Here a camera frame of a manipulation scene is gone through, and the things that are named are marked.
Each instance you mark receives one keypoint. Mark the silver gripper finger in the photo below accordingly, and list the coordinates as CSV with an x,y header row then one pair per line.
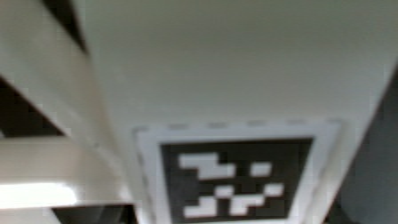
x,y
98,214

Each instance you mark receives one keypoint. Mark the white long chair back bar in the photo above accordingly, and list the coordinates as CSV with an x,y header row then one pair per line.
x,y
211,94

